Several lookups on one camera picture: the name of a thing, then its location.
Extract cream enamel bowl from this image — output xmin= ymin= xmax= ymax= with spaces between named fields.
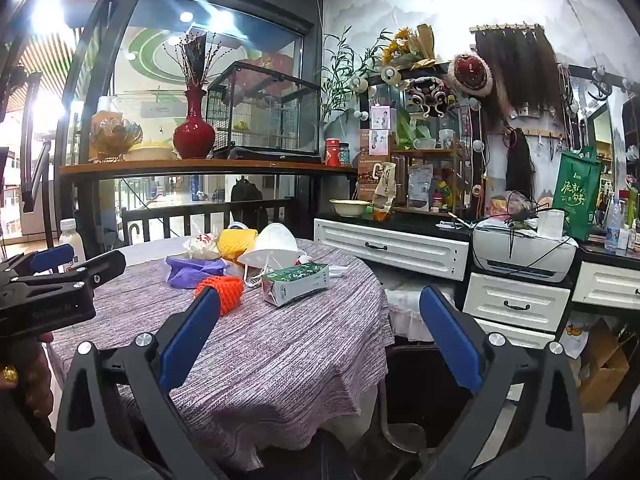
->
xmin=329 ymin=198 xmax=372 ymax=218

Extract cardboard box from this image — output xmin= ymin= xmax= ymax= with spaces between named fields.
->
xmin=579 ymin=319 xmax=630 ymax=414

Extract wooden desktop rack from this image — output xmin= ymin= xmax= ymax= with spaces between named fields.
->
xmin=389 ymin=147 xmax=467 ymax=214

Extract white box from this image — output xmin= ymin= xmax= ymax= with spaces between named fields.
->
xmin=537 ymin=208 xmax=566 ymax=239

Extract clear water bottle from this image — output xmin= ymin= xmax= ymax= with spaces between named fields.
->
xmin=604 ymin=197 xmax=626 ymax=254

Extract green tote bag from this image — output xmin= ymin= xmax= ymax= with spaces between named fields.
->
xmin=551 ymin=146 xmax=603 ymax=242

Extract amber glass lotus ornament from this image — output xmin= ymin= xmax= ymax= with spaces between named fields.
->
xmin=89 ymin=109 xmax=144 ymax=162

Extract black wooden railing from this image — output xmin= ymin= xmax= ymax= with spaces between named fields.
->
xmin=119 ymin=198 xmax=297 ymax=252

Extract red embroidered hat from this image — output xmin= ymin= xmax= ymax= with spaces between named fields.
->
xmin=448 ymin=52 xmax=494 ymax=97

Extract black hair bundle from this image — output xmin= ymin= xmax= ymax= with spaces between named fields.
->
xmin=504 ymin=127 xmax=536 ymax=202

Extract black cable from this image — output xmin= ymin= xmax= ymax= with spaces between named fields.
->
xmin=499 ymin=189 xmax=557 ymax=275

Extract purple woven tablecloth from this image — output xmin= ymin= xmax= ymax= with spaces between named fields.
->
xmin=47 ymin=237 xmax=396 ymax=472

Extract black white opera headdress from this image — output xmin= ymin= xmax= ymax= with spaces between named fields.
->
xmin=404 ymin=77 xmax=459 ymax=119

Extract brown printed box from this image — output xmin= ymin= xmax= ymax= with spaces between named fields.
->
xmin=357 ymin=152 xmax=396 ymax=202

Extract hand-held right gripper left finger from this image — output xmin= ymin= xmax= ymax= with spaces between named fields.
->
xmin=55 ymin=286 xmax=222 ymax=480

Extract white frilled cloth cover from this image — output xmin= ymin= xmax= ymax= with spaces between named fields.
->
xmin=384 ymin=286 xmax=437 ymax=342

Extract white red-print plastic bag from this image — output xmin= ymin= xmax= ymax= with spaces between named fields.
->
xmin=182 ymin=233 xmax=222 ymax=261

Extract purple plastic bag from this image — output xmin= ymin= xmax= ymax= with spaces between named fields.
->
xmin=165 ymin=255 xmax=228 ymax=290

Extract black backpack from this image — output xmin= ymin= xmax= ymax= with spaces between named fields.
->
xmin=229 ymin=177 xmax=264 ymax=234

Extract yellow lidded bowl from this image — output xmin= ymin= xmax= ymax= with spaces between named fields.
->
xmin=124 ymin=140 xmax=176 ymax=161

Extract hanging brown hair extensions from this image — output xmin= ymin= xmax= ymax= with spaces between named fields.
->
xmin=469 ymin=22 xmax=559 ymax=132

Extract white duck-print bag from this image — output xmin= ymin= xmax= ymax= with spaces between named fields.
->
xmin=559 ymin=309 xmax=592 ymax=359

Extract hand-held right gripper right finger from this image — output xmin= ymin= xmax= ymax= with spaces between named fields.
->
xmin=419 ymin=285 xmax=586 ymax=480

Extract bulb-lit vanity mirror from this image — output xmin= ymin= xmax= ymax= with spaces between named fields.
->
xmin=359 ymin=64 xmax=485 ymax=212

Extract person's left hand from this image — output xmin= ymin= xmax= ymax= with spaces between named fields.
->
xmin=0 ymin=332 xmax=54 ymax=420

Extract brown paper snack bag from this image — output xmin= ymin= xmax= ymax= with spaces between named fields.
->
xmin=372 ymin=162 xmax=399 ymax=222

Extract white drawer vanity cabinet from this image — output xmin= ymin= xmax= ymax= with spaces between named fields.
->
xmin=313 ymin=212 xmax=640 ymax=352

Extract green white carton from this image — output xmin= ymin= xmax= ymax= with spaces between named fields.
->
xmin=260 ymin=263 xmax=330 ymax=308

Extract wooden ledge shelf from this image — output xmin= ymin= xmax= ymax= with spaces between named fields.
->
xmin=57 ymin=158 xmax=359 ymax=181

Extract dried branches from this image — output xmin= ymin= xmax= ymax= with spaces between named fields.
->
xmin=175 ymin=29 xmax=222 ymax=91

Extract white cup-shaped face mask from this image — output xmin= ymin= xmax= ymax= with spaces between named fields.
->
xmin=237 ymin=223 xmax=307 ymax=282

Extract dark trash bin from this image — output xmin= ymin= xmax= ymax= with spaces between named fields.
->
xmin=382 ymin=337 xmax=503 ymax=463

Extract green bamboo plant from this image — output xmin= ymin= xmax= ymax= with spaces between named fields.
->
xmin=320 ymin=26 xmax=392 ymax=122

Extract glass wire cage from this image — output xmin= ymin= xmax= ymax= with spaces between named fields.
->
xmin=205 ymin=60 xmax=324 ymax=159

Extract white milk bottle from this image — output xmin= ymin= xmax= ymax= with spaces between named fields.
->
xmin=58 ymin=218 xmax=86 ymax=274

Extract white printer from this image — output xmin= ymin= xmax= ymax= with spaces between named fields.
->
xmin=472 ymin=219 xmax=579 ymax=284

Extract red vase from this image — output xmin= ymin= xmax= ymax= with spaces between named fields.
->
xmin=173 ymin=85 xmax=217 ymax=160

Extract sunflower bouquet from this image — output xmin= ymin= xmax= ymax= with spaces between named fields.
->
xmin=381 ymin=23 xmax=437 ymax=69

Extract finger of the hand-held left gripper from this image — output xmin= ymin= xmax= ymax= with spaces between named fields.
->
xmin=0 ymin=243 xmax=76 ymax=283
xmin=20 ymin=249 xmax=127 ymax=301

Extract yellow foam fruit net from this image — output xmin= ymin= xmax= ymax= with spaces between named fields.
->
xmin=219 ymin=228 xmax=259 ymax=262

